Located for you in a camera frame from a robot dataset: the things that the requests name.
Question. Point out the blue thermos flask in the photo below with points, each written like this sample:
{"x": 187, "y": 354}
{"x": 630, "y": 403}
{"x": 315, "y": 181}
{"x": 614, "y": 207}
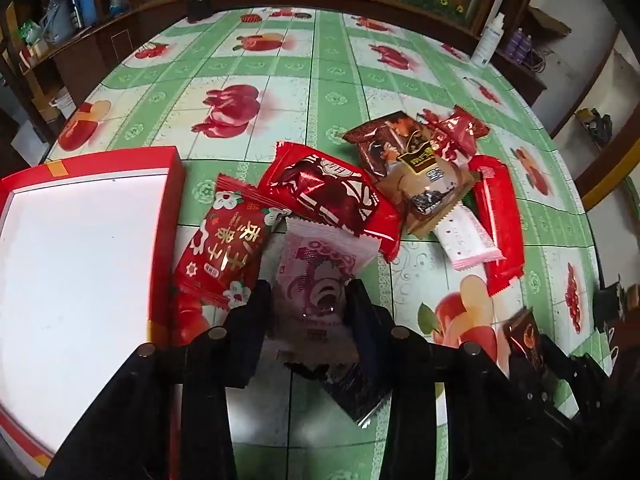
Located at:
{"x": 86, "y": 2}

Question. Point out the red flower print snack packet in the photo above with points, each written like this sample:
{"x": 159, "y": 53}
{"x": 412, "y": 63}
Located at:
{"x": 225, "y": 240}

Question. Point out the green white packet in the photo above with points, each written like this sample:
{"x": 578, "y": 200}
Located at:
{"x": 30, "y": 33}

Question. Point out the red gift box white inside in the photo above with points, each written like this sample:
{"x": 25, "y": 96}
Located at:
{"x": 75, "y": 270}

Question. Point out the white plastic bottle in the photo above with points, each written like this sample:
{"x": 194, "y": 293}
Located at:
{"x": 487, "y": 42}

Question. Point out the tan snack packet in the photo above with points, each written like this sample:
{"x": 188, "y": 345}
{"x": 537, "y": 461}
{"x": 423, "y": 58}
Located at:
{"x": 425, "y": 185}

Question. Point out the shiny red snack packet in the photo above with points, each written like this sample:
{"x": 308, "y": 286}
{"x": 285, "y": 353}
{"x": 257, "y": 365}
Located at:
{"x": 325, "y": 195}

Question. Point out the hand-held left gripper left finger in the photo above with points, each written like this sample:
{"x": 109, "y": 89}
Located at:
{"x": 256, "y": 322}

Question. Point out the pink snack packet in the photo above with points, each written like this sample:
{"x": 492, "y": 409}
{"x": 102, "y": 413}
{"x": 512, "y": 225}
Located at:
{"x": 315, "y": 270}

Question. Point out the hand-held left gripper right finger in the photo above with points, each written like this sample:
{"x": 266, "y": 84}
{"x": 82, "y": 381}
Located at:
{"x": 361, "y": 320}

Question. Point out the cluster of purple bottles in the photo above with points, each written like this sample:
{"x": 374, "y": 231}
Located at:
{"x": 519, "y": 46}

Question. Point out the small red snack packet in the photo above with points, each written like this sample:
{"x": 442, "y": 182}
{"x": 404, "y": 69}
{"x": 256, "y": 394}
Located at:
{"x": 434, "y": 127}
{"x": 464, "y": 129}

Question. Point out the small black cup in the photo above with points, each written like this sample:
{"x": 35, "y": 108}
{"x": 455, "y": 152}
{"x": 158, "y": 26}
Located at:
{"x": 199, "y": 10}

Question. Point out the white pink-edged snack packet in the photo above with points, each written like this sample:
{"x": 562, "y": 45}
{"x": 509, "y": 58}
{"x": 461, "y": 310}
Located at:
{"x": 465, "y": 240}

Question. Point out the long red snack packet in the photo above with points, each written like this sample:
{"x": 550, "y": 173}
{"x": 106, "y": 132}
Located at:
{"x": 500, "y": 220}

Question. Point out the green fruit print tablecloth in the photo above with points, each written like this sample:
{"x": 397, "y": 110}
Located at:
{"x": 310, "y": 85}

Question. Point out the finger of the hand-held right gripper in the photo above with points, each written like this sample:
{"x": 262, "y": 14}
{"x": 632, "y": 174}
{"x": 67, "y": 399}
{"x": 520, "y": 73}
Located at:
{"x": 580, "y": 370}
{"x": 532, "y": 385}

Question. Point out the black snack packet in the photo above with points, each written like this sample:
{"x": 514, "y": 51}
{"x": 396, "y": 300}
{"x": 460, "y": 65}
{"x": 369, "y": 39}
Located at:
{"x": 345, "y": 392}

